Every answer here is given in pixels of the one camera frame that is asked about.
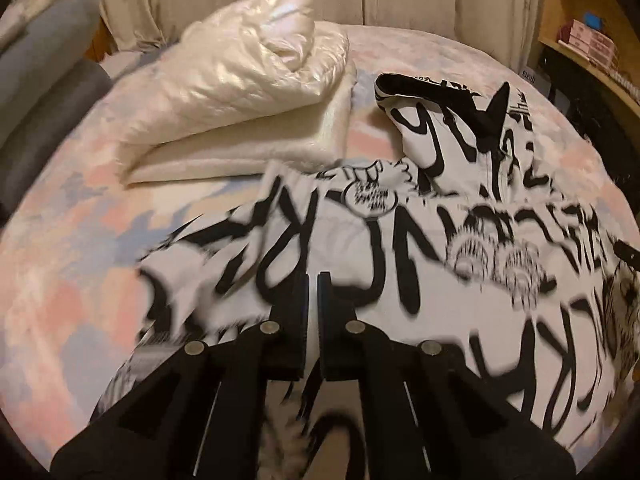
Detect black white graffiti print garment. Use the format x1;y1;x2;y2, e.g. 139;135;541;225
91;74;639;479

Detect wooden shelf unit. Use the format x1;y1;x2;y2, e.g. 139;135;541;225
536;0;639;126

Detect pastel tie-dye bed blanket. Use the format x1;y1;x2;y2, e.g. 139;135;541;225
1;25;639;466

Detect grey upholstered chair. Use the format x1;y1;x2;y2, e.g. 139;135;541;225
1;0;112;222

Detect folded white puffer jacket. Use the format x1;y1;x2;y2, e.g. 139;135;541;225
115;0;356;184

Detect pink boxes on shelf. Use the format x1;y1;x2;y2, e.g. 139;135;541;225
558;20;620;70

